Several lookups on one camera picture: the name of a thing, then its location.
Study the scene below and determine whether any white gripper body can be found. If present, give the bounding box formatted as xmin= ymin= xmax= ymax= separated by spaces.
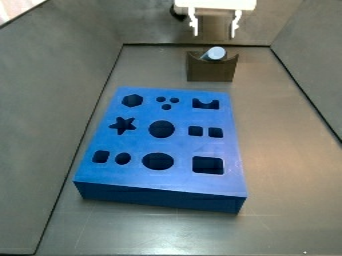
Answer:
xmin=173 ymin=0 xmax=256 ymax=11

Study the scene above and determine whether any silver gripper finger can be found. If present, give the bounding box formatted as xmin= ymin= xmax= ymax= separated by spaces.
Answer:
xmin=229 ymin=10 xmax=243 ymax=38
xmin=188 ymin=7 xmax=199 ymax=36

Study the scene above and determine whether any light blue oval cylinder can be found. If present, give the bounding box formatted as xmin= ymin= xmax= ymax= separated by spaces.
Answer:
xmin=200 ymin=46 xmax=225 ymax=61

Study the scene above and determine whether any black curved fixture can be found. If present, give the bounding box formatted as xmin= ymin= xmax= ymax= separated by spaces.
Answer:
xmin=185 ymin=51 xmax=239 ymax=82

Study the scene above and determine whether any blue foam shape board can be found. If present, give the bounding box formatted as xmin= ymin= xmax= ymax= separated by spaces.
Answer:
xmin=73 ymin=87 xmax=247 ymax=213

